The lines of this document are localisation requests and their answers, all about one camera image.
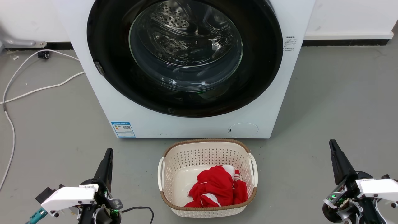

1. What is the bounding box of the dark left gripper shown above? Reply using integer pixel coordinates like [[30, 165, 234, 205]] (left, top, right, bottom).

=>
[[77, 148, 123, 224]]

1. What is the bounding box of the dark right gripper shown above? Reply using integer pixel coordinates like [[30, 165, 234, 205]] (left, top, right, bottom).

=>
[[322, 139, 386, 224]]

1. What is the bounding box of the white front-load washing machine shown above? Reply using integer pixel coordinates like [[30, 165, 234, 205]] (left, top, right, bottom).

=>
[[53, 0, 316, 139]]

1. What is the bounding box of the round black glass washer door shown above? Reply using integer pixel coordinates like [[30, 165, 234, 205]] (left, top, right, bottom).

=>
[[87, 0, 284, 118]]

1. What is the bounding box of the blue energy label sticker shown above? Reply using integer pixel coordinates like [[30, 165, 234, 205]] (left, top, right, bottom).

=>
[[111, 121, 136, 138]]

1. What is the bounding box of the cream plastic laundry basket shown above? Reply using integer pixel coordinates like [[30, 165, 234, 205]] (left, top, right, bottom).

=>
[[157, 138, 258, 218]]

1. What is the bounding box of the round white filter cover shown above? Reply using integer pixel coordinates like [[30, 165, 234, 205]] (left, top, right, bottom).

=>
[[228, 123, 259, 138]]

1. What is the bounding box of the red and white garment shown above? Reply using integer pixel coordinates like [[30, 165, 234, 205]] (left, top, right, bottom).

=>
[[184, 165, 248, 208]]

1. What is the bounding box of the black text washer label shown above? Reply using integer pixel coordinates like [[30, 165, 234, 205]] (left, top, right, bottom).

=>
[[283, 35, 298, 53]]

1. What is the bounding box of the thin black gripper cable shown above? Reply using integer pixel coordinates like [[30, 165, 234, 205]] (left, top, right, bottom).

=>
[[120, 206, 155, 224]]

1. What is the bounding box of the thin white cable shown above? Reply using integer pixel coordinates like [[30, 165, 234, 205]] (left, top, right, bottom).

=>
[[0, 49, 80, 190]]

